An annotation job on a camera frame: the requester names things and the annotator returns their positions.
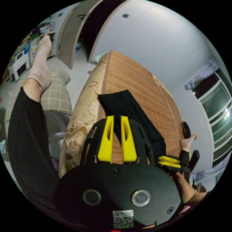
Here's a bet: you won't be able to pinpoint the person's right forearm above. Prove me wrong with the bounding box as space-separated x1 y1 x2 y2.
177 177 208 204

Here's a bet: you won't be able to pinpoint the checked grey quilt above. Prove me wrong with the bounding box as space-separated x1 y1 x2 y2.
5 67 73 122

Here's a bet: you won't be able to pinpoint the open door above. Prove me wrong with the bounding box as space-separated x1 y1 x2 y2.
56 2 91 70

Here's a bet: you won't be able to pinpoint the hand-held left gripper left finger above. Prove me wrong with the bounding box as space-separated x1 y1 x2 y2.
97 115 115 162

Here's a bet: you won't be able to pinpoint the person's body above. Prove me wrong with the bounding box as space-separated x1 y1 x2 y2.
7 34 209 225

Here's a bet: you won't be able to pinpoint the window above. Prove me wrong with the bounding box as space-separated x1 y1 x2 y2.
192 70 232 163

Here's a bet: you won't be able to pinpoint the black pants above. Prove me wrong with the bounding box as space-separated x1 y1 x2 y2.
98 90 167 158

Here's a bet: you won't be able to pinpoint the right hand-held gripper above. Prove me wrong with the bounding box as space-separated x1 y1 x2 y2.
158 156 192 174

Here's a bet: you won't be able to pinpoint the person's right hand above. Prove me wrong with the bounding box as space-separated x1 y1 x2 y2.
171 171 185 183

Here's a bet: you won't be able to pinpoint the white shelf with clothes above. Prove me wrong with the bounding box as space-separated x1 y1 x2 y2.
6 17 57 82

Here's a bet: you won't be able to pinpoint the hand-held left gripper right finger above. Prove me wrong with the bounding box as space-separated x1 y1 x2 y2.
120 115 138 163

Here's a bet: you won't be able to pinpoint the bed with woven mat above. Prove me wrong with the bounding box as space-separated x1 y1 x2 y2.
59 51 185 178

